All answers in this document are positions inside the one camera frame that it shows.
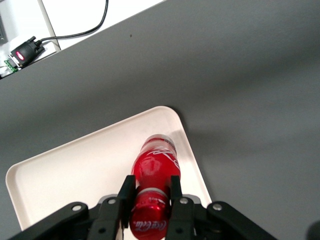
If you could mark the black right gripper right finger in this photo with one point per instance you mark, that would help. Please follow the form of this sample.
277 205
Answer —
190 217

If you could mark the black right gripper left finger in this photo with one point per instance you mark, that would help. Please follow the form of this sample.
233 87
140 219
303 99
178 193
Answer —
110 215

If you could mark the red coke bottle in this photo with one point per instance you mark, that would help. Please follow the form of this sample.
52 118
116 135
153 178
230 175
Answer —
156 165

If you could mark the cream plastic tray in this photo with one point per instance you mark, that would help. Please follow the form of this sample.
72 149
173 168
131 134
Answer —
87 162

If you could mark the green terminal block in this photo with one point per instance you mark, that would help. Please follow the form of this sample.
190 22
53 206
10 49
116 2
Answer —
10 65

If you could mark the black connector with red light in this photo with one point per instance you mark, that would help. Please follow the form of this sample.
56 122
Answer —
26 51

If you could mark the white frame post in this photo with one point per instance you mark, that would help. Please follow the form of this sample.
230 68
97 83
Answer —
50 25

